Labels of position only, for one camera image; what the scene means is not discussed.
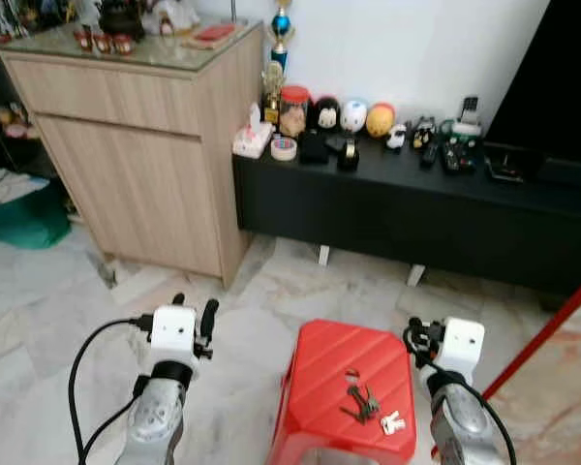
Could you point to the key bunch with white key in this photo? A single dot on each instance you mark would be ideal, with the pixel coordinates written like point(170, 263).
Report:
point(360, 403)

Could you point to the red plastic stool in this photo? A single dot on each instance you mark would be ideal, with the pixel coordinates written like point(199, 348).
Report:
point(320, 368)

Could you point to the black low TV console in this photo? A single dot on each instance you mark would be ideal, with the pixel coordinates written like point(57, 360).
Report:
point(416, 218)

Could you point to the marble board with red edge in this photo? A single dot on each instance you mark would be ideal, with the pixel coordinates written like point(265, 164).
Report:
point(562, 387)

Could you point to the light wooden cabinet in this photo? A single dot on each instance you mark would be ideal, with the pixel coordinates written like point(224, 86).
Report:
point(136, 155)

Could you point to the green bag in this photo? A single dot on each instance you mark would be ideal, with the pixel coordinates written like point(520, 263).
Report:
point(24, 221)

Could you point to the pink tissue box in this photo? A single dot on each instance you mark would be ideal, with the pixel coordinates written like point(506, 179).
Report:
point(252, 140)

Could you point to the slim black remote control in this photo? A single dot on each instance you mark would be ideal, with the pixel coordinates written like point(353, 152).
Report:
point(428, 156)

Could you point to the tape roll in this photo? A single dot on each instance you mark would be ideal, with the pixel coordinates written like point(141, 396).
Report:
point(284, 149)

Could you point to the wide black remote control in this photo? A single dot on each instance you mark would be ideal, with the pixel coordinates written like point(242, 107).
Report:
point(458, 158)

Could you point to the black box device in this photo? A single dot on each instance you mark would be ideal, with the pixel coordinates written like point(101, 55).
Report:
point(505, 167)

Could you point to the black tape dispenser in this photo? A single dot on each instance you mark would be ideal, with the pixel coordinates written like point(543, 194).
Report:
point(348, 155)

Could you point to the black wallet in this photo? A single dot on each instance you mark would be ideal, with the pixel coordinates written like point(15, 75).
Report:
point(314, 147)

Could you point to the small white panda figure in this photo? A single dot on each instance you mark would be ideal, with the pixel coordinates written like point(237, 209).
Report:
point(396, 138)

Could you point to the yellow red plush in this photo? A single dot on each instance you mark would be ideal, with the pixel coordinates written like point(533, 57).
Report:
point(380, 121)

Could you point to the jar with red lid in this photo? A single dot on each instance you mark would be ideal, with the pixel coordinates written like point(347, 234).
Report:
point(294, 114)

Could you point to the white blue plush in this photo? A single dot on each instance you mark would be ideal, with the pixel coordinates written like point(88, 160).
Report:
point(353, 116)

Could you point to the small gold trophy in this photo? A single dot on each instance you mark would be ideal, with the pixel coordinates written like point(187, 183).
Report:
point(272, 92)

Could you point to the black mouse plush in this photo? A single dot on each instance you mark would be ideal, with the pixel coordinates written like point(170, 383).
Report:
point(326, 114)

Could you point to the small plush toy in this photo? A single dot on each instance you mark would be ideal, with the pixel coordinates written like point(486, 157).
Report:
point(15, 121)

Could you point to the small red cup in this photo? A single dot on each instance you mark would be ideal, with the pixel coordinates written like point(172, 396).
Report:
point(103, 44)
point(83, 40)
point(123, 46)

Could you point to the red packet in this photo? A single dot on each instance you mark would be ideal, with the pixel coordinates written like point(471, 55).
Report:
point(216, 33)

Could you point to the white figurine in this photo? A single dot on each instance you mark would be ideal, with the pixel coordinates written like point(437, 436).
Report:
point(172, 17)

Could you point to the black teapot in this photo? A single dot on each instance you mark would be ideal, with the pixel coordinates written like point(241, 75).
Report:
point(121, 19)

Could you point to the black television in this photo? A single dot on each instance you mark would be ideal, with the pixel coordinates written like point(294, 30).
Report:
point(557, 77)

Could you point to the blue trophy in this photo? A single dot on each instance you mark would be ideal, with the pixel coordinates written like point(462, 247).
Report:
point(282, 24)

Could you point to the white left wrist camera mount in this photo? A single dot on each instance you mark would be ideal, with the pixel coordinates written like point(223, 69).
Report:
point(172, 329)

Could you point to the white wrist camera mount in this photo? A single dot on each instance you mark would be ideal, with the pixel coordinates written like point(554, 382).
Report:
point(172, 329)
point(462, 344)

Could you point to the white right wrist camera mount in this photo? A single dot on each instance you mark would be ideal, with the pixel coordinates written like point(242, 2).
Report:
point(462, 344)

